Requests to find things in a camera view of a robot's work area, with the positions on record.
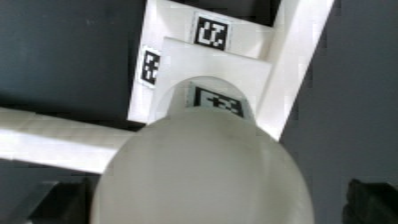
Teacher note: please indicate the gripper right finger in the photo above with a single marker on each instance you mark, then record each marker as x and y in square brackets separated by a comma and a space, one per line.
[371, 203]

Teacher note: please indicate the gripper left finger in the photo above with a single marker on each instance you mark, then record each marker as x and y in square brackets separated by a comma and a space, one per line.
[55, 204]

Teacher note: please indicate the white lamp bulb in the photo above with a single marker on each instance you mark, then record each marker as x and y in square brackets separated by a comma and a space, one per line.
[201, 172]

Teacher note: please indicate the white lamp base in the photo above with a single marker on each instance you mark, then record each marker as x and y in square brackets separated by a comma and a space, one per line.
[201, 62]

